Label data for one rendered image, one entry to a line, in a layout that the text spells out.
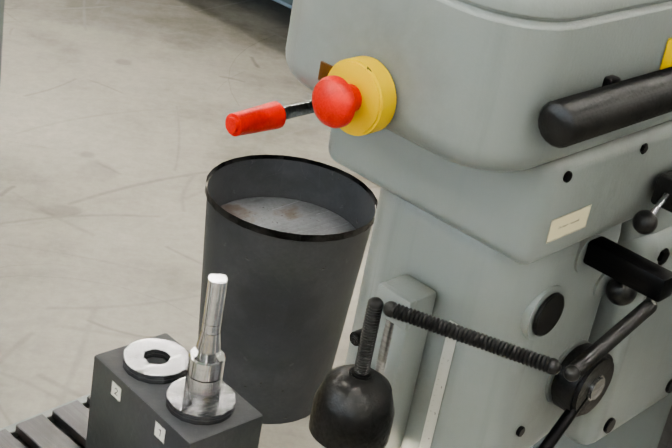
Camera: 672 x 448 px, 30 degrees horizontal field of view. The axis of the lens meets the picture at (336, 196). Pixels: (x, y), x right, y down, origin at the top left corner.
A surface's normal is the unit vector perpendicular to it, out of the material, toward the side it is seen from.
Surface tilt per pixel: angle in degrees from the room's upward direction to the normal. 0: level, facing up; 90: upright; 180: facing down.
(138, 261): 0
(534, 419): 90
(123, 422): 90
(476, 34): 90
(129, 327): 0
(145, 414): 90
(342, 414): 72
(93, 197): 0
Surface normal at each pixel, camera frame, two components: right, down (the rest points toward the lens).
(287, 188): 0.03, 0.38
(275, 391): 0.22, 0.51
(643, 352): 0.71, 0.41
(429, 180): -0.69, 0.22
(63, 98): 0.16, -0.89
